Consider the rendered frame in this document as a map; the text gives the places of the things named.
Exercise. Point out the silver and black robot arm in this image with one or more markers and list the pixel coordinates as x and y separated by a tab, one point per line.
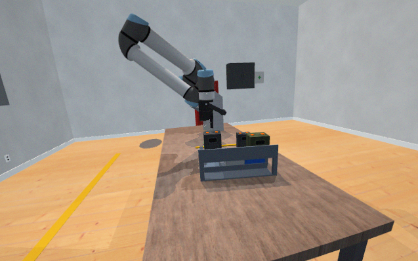
196	84

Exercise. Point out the blue open bin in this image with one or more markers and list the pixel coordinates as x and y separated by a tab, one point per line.
254	161

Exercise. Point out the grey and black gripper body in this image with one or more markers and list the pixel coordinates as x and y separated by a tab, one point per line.
204	112

